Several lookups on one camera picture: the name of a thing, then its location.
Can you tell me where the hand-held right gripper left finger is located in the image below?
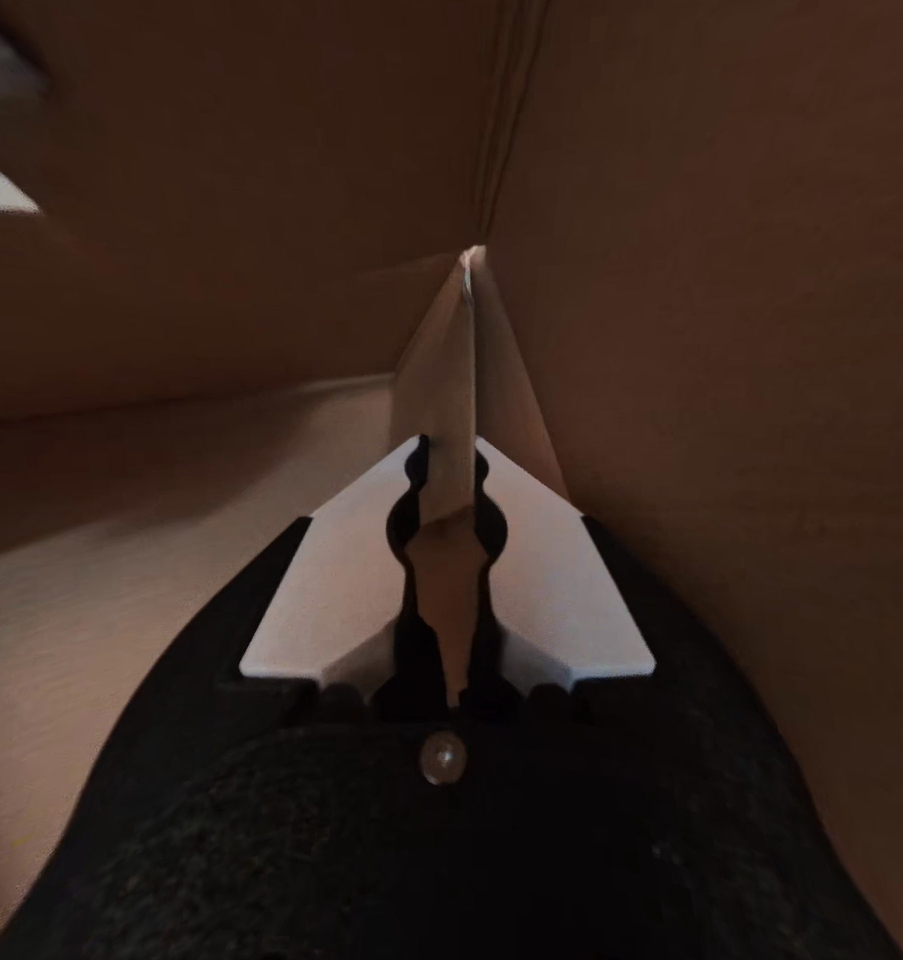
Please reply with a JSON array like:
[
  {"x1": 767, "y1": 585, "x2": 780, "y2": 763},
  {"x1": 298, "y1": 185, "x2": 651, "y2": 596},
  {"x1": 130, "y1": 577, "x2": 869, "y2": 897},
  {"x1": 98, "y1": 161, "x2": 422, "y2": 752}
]
[{"x1": 239, "y1": 433, "x2": 450, "y2": 710}]

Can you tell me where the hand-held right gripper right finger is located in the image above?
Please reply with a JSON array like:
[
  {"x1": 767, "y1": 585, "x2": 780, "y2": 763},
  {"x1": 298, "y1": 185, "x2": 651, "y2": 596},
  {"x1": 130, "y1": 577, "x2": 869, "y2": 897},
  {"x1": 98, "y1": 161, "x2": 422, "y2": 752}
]
[{"x1": 459, "y1": 436, "x2": 657, "y2": 715}]

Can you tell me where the brown cardboard box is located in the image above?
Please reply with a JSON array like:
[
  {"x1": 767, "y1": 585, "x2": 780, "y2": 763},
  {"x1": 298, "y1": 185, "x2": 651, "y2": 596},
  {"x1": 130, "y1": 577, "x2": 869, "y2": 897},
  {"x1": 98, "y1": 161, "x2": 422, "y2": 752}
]
[{"x1": 0, "y1": 0, "x2": 903, "y2": 960}]

